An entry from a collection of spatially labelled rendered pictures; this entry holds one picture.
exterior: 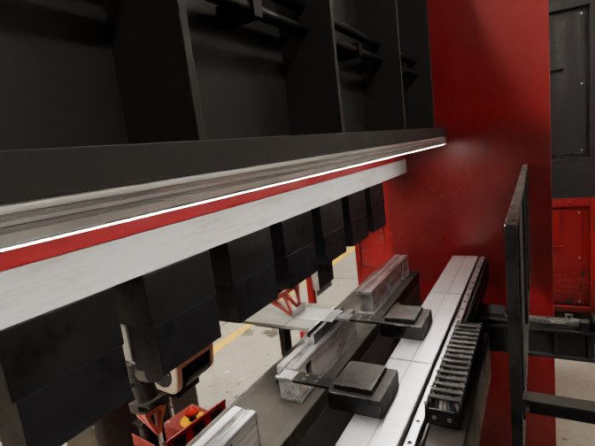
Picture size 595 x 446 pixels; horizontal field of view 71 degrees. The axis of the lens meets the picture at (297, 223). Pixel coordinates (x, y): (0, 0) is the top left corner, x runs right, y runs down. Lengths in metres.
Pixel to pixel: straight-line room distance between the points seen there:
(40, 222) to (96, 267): 0.28
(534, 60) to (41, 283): 1.75
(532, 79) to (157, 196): 1.67
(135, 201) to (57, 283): 0.23
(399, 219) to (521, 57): 0.81
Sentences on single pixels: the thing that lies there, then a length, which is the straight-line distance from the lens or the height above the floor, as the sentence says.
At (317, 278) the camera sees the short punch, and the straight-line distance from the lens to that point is 1.19.
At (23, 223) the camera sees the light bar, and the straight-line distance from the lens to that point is 0.34.
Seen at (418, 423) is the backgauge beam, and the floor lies 0.98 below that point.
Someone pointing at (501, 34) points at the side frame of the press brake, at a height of 1.84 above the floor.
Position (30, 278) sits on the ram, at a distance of 0.58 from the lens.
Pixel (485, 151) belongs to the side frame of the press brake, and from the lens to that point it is 1.91.
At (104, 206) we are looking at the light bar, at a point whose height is 1.47.
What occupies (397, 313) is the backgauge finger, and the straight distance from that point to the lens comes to 1.18.
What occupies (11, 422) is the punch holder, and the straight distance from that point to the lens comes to 0.63.
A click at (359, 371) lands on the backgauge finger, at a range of 0.92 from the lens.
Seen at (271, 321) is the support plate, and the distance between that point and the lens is 1.30.
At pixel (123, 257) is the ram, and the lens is 0.64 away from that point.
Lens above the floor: 1.49
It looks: 10 degrees down
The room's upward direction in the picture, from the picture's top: 7 degrees counter-clockwise
